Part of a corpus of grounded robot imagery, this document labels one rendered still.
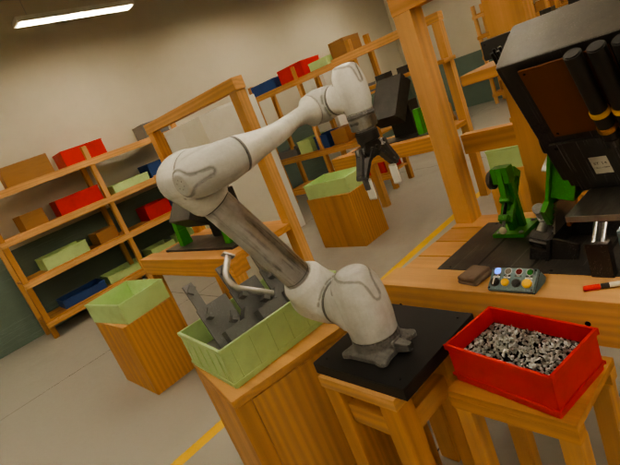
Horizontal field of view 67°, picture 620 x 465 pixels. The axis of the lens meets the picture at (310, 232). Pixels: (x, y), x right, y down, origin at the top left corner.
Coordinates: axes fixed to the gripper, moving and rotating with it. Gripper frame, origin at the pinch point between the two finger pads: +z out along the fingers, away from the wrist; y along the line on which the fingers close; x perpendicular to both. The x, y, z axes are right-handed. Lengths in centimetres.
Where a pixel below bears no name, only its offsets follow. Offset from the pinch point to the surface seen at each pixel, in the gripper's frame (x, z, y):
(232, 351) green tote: -50, 39, 53
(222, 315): -76, 35, 39
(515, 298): 31, 43, -5
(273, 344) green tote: -49, 46, 37
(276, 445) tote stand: -44, 78, 55
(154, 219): -609, 46, -144
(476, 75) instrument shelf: 11, -21, -54
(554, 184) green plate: 40, 16, -29
